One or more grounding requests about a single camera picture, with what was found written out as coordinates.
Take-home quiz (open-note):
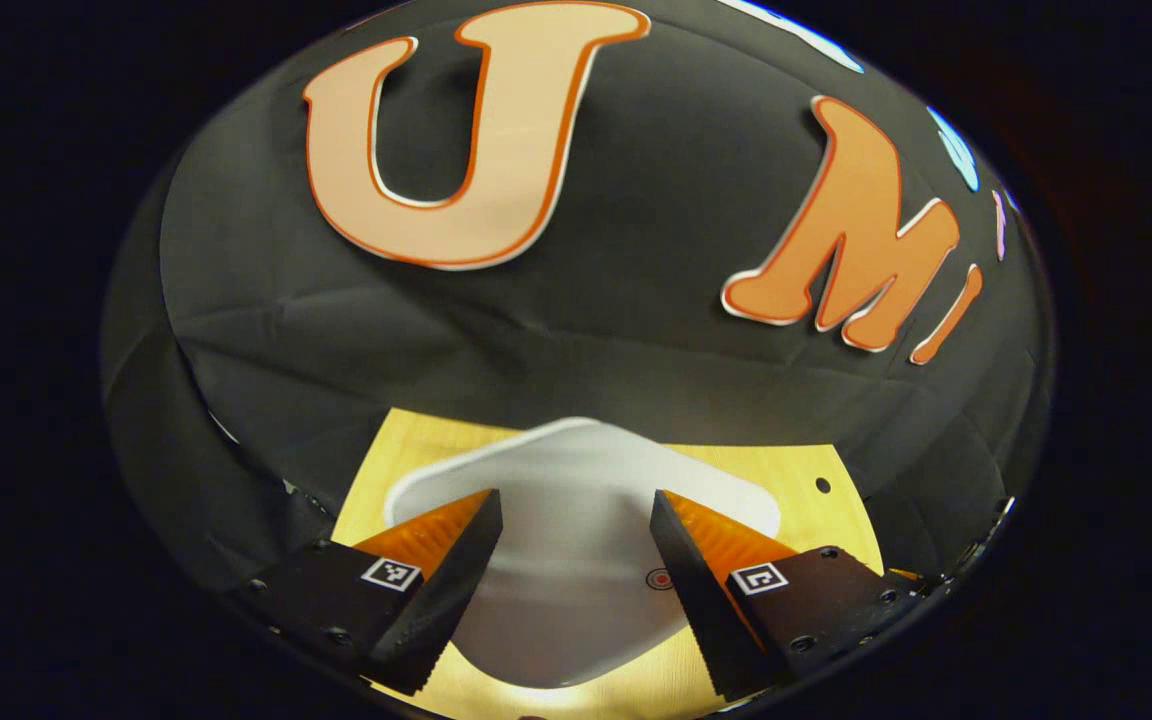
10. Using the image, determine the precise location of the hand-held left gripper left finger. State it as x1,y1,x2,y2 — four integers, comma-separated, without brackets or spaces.
226,488,505,698

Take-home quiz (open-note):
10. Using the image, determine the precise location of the black backdrop cloth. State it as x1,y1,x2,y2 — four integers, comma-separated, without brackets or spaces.
101,0,1055,601

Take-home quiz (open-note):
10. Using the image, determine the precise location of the white desktop garbage bin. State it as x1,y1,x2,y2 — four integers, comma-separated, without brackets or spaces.
383,417,782,691

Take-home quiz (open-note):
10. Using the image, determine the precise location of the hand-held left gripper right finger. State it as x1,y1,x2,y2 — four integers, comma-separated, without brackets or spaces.
648,490,923,703

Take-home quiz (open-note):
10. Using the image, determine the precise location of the wooden desktop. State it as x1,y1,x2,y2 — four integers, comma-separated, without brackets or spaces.
331,408,887,720

